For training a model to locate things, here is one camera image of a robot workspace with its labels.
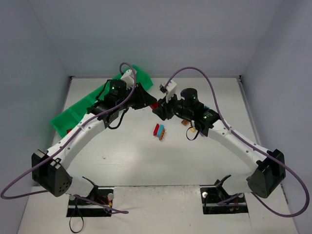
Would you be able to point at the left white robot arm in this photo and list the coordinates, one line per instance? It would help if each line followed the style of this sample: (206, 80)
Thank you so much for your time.
(50, 167)

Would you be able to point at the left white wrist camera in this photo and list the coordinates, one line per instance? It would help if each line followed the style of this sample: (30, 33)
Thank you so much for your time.
(128, 77)

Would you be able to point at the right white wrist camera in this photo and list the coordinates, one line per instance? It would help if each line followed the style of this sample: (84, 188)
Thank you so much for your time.
(169, 90)

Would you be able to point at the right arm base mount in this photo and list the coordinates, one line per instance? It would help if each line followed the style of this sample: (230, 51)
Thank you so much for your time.
(216, 201)

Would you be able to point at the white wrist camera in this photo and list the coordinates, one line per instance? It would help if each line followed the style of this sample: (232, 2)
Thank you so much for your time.
(128, 77)
(169, 90)

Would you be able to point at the long red lego brick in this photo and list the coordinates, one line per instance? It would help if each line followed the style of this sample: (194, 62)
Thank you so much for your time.
(154, 105)

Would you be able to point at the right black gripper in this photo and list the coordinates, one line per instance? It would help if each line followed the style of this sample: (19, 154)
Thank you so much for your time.
(167, 108)

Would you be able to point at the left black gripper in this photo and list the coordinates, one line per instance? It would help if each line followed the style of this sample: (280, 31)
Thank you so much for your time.
(137, 96)

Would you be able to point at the teal lego in stack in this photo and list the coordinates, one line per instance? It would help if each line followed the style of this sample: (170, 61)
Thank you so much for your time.
(159, 131)

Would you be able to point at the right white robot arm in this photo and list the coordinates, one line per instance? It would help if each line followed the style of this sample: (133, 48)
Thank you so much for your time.
(264, 174)

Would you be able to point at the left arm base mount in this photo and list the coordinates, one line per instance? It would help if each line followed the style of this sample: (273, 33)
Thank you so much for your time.
(96, 205)

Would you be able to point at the brown lego plate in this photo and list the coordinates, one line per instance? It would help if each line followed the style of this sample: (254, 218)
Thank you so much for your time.
(185, 123)

